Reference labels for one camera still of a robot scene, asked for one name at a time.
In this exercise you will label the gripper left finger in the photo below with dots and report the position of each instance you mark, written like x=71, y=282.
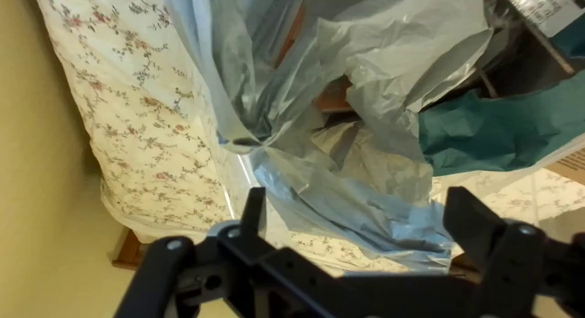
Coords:
x=160, y=272

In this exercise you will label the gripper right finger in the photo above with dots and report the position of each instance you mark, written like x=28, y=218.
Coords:
x=512, y=263

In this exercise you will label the grey plastic bag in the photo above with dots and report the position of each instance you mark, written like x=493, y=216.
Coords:
x=393, y=48

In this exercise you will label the cardboard box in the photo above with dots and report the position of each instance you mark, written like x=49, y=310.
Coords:
x=571, y=165

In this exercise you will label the teal crumpled paper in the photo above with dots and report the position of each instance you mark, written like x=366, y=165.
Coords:
x=493, y=130

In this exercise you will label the floral tablecloth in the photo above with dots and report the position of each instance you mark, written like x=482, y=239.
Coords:
x=137, y=126

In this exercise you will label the crumpled brown paper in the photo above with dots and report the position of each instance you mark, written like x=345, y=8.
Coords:
x=374, y=162

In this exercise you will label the silver packet with label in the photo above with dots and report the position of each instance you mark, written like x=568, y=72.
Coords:
x=544, y=5

